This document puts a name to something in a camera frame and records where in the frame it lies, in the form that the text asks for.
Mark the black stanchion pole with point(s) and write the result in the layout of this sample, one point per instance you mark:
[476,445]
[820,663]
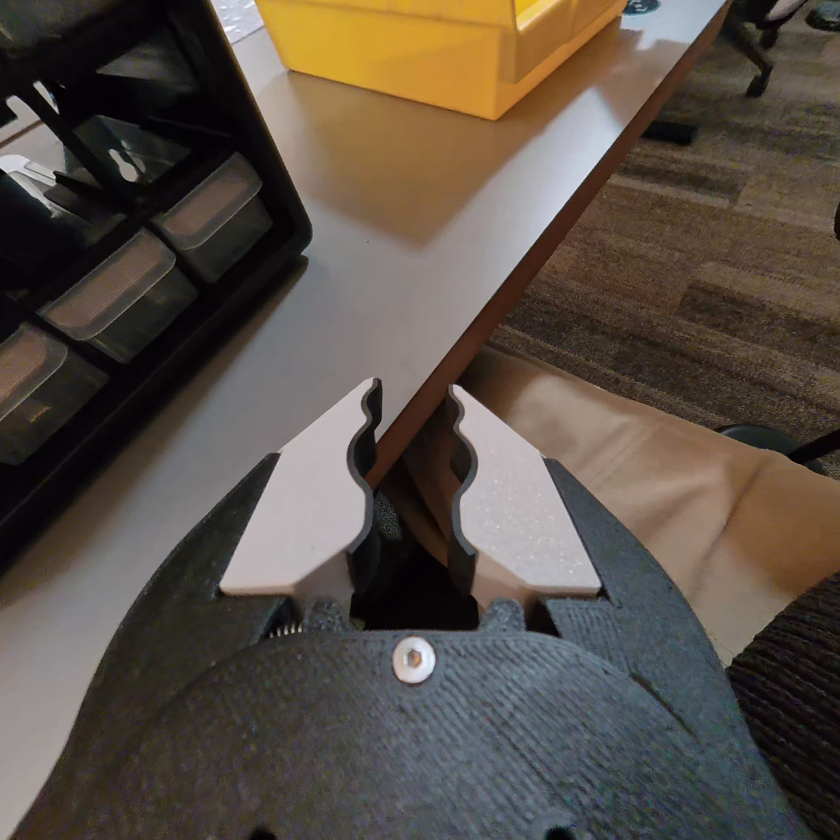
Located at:
[754,438]

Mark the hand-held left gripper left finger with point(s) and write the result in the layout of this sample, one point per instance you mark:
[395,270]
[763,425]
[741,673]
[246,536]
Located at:
[302,525]

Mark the black drawer cabinet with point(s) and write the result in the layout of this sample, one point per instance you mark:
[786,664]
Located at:
[262,131]

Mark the dark fabric chair seat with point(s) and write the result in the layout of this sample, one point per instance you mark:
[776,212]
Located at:
[800,689]

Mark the person's khaki trouser leg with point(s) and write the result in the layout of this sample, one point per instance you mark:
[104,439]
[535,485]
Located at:
[656,492]

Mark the large yellow plastic bin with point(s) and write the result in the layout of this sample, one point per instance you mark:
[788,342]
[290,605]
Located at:
[407,65]

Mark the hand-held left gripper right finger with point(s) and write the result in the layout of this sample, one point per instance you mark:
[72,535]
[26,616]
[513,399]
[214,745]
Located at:
[525,525]

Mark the clear plastic cabinet drawer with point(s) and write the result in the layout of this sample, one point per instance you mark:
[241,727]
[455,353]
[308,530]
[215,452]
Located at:
[210,210]
[33,380]
[111,289]

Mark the black office chair base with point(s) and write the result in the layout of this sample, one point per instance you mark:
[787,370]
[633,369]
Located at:
[754,59]

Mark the black floor block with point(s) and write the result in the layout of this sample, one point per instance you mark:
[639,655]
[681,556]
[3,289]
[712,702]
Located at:
[669,132]

